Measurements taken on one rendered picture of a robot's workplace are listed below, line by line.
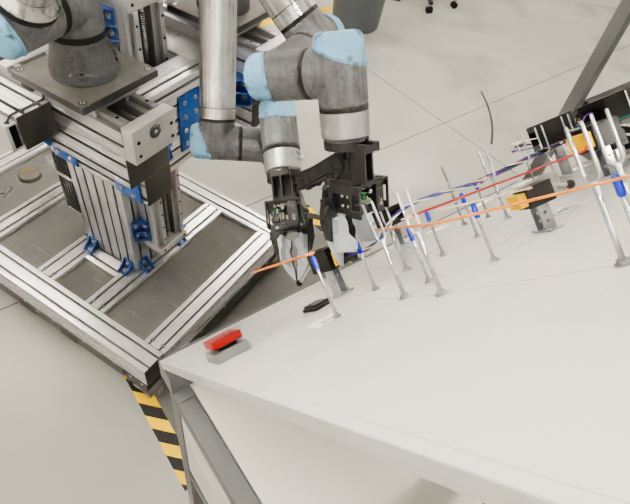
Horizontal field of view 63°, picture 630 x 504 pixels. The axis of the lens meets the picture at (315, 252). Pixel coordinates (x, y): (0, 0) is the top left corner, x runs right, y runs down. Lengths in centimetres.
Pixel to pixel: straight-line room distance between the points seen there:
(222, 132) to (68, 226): 131
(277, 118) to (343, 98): 30
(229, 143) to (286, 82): 35
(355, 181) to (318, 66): 17
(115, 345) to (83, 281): 32
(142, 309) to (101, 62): 100
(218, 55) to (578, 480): 98
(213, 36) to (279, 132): 23
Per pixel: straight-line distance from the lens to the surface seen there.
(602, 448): 30
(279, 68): 81
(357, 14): 434
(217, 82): 111
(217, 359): 80
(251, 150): 113
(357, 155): 78
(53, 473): 200
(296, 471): 107
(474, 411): 36
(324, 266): 91
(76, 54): 125
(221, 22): 111
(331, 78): 76
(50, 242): 228
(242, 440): 109
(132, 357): 188
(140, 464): 195
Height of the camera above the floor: 181
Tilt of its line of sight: 48 degrees down
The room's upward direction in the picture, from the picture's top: 11 degrees clockwise
